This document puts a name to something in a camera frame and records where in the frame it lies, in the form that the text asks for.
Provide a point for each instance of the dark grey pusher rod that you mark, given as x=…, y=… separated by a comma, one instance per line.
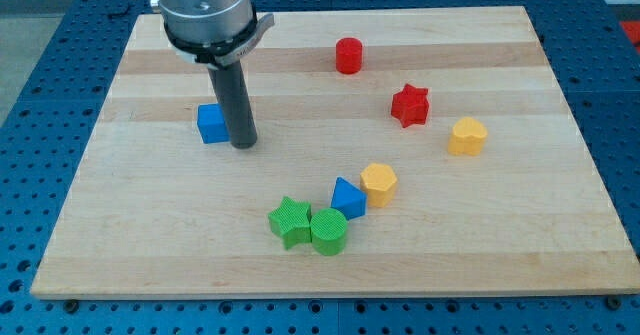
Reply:
x=232, y=96

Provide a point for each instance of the blue cube block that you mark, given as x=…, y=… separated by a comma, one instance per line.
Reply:
x=211, y=124

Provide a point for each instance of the green star block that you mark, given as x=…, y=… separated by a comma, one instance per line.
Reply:
x=290, y=221

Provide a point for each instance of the red star block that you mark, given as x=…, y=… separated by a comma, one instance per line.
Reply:
x=410, y=106

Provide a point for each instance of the red cylinder block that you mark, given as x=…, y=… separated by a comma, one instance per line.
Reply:
x=348, y=55

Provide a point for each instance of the wooden board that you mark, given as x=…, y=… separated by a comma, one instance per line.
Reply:
x=154, y=213

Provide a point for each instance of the blue triangle block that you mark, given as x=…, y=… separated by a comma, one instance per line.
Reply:
x=348, y=199

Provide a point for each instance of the green cylinder block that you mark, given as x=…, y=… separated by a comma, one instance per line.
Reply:
x=329, y=228

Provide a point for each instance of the yellow hexagon block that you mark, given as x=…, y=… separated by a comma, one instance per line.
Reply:
x=379, y=182

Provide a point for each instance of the yellow heart block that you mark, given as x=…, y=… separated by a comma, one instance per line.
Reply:
x=468, y=137

